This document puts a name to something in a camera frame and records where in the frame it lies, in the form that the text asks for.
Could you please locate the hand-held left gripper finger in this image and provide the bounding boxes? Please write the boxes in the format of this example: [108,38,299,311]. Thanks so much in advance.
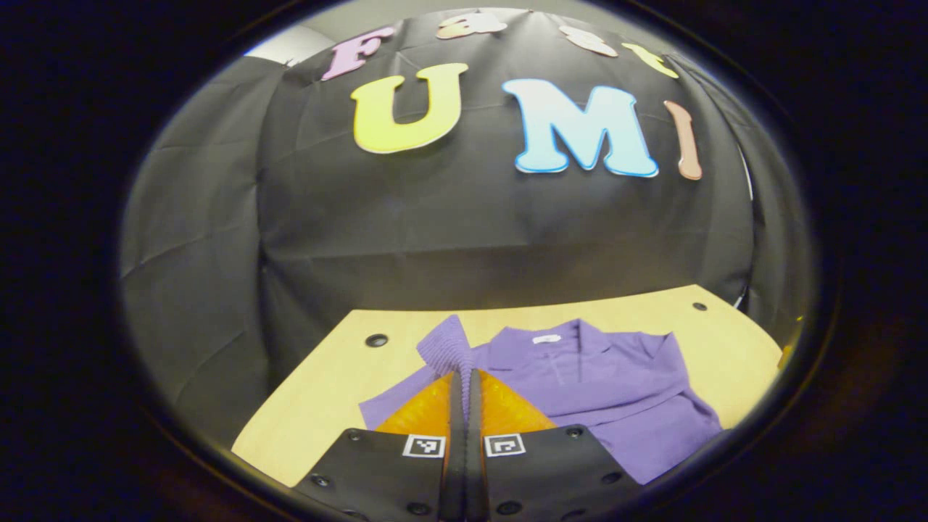
[294,368,466,522]
[465,368,644,522]

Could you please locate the purple button shirt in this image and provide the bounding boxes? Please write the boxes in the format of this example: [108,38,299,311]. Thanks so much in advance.
[359,314,724,485]

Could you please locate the black backdrop cloth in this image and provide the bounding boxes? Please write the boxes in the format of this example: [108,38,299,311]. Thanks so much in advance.
[120,7,813,450]

